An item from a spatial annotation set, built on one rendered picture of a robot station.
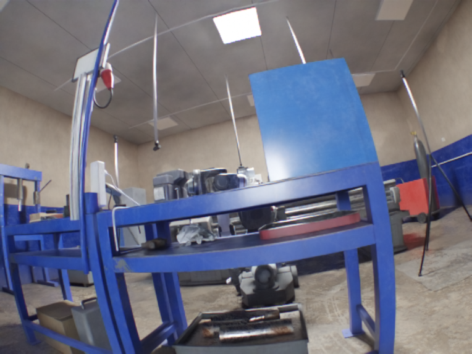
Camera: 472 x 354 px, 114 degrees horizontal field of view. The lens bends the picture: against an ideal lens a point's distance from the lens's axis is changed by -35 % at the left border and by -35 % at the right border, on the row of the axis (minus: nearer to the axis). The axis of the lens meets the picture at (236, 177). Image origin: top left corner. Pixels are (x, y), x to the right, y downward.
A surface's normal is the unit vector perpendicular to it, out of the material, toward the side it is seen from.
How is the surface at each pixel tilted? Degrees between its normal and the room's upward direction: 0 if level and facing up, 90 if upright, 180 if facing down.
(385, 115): 90
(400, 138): 90
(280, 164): 90
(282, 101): 90
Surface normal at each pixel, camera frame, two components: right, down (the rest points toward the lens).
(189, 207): -0.22, -0.13
